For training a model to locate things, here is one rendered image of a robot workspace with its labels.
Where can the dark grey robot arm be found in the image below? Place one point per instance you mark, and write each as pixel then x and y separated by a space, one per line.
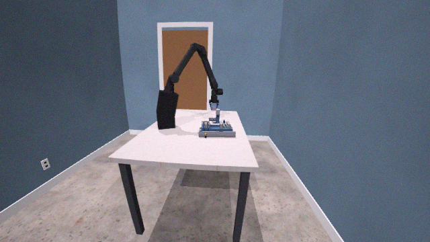
pixel 174 78

